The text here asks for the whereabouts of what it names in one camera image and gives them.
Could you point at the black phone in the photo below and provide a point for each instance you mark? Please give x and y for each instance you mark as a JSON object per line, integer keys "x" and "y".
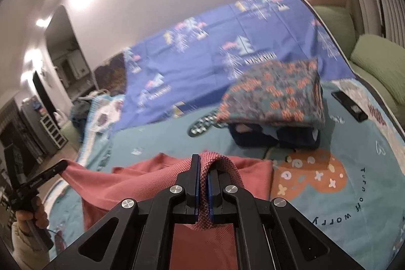
{"x": 348, "y": 105}

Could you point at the green stool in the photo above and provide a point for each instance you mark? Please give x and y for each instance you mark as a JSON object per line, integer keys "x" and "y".
{"x": 71, "y": 134}

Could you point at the dark cabinet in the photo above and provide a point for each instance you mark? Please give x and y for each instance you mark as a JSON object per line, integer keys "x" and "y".
{"x": 31, "y": 130}

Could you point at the folded floral garment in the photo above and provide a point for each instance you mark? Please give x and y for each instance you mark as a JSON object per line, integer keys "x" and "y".
{"x": 275, "y": 93}

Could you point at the person's left hand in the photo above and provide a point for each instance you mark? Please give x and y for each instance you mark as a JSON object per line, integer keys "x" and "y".
{"x": 39, "y": 213}

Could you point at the person's left forearm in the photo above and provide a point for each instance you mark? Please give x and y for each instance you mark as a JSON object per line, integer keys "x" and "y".
{"x": 28, "y": 248}

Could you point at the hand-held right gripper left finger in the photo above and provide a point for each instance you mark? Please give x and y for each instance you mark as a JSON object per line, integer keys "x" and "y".
{"x": 189, "y": 191}

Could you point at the teal printed blanket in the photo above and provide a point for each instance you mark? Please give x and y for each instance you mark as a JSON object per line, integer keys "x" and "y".
{"x": 316, "y": 219}

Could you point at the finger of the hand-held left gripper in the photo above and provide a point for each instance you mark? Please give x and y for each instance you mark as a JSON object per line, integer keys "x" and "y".
{"x": 47, "y": 175}

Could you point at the green sofa cushion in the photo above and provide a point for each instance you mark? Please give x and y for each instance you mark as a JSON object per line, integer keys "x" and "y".
{"x": 383, "y": 93}

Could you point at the pink long-sleeve shirt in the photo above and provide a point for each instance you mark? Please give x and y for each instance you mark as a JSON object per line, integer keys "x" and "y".
{"x": 126, "y": 184}

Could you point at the white rabbit figurine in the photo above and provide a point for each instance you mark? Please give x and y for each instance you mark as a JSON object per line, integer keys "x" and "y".
{"x": 58, "y": 116}

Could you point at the green pillow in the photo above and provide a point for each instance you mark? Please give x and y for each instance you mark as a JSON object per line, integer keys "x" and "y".
{"x": 376, "y": 58}
{"x": 335, "y": 29}

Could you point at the blue tree print sheet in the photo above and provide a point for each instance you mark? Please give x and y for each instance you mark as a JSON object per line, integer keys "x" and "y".
{"x": 196, "y": 67}

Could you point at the folded dark navy garment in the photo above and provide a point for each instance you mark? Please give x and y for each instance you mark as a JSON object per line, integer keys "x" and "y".
{"x": 284, "y": 137}

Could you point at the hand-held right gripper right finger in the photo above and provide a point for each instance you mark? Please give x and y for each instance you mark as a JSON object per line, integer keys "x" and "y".
{"x": 218, "y": 191}

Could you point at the dark printed bed sheet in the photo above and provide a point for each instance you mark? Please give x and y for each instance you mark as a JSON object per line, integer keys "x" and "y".
{"x": 110, "y": 74}

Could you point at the dark blue cloth pile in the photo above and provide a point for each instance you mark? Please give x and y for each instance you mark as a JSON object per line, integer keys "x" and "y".
{"x": 80, "y": 113}

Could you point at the white small rack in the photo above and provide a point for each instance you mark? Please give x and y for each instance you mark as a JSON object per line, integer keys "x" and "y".
{"x": 52, "y": 130}

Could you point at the white patterned quilt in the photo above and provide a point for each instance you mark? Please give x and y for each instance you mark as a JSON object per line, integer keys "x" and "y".
{"x": 101, "y": 121}

